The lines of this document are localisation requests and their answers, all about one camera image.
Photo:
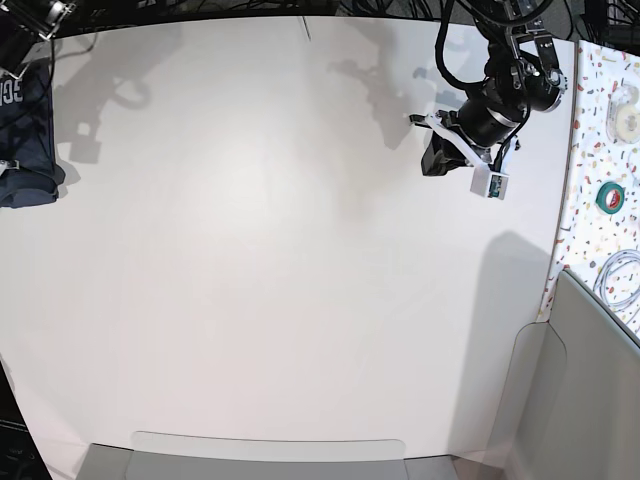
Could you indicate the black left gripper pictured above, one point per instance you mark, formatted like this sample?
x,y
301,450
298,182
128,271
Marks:
x,y
480,123

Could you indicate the navy blue t-shirt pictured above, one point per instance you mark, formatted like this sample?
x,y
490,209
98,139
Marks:
x,y
27,135

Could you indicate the clear tape dispenser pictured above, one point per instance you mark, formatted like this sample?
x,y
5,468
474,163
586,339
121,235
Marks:
x,y
622,122

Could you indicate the grey plastic bin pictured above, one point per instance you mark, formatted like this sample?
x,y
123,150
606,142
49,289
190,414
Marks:
x,y
570,406
170,456

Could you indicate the grey plastic bin right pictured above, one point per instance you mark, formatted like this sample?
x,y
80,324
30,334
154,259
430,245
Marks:
x,y
570,406

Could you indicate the grey plastic bin front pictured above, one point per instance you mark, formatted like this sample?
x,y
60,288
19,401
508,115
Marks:
x,y
170,456

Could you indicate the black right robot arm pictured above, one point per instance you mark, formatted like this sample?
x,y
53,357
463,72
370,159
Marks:
x,y
24,24

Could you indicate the terrazzo patterned side table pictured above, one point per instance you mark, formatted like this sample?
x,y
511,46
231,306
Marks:
x,y
601,250

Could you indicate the green tape roll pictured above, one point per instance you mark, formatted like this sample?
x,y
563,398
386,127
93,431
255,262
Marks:
x,y
610,198

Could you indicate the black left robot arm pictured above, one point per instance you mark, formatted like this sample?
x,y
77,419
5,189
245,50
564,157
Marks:
x,y
521,76

